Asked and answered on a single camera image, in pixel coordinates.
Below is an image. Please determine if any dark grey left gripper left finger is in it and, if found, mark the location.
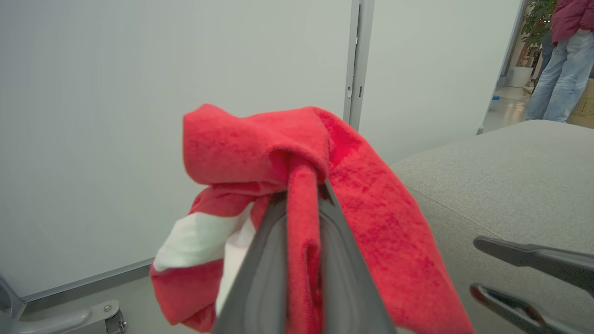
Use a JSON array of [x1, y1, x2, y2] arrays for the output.
[[211, 191, 289, 334]]

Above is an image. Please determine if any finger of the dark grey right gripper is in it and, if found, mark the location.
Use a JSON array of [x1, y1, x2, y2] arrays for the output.
[[473, 235, 594, 298], [469, 283, 583, 334]]

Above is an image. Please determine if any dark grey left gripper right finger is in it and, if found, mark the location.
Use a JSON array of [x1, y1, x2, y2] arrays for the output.
[[318, 180, 396, 334]]

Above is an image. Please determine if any red garment with white stripes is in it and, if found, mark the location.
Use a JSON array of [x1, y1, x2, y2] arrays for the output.
[[149, 103, 476, 334]]

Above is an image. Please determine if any grey fabric sofa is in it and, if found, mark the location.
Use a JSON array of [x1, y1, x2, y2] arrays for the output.
[[390, 120, 594, 334]]

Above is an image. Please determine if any brown cardboard box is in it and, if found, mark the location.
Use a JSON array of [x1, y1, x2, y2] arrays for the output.
[[566, 77, 594, 129]]

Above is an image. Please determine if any white plant pot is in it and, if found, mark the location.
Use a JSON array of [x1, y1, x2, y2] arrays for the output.
[[507, 66, 534, 89]]

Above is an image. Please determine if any grey partition foot with caster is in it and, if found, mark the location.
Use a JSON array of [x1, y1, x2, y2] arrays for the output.
[[0, 274, 127, 334]]

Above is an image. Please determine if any person in red jacket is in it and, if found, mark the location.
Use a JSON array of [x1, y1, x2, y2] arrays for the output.
[[526, 0, 594, 123]]

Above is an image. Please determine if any green potted plant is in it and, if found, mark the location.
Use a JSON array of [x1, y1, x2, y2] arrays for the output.
[[520, 0, 557, 68]]

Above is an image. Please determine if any grey partition bottom rail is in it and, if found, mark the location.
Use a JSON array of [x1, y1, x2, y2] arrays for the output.
[[21, 257, 156, 303]]

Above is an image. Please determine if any grey partition post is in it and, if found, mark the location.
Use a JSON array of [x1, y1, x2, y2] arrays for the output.
[[477, 0, 528, 136], [342, 0, 376, 133]]

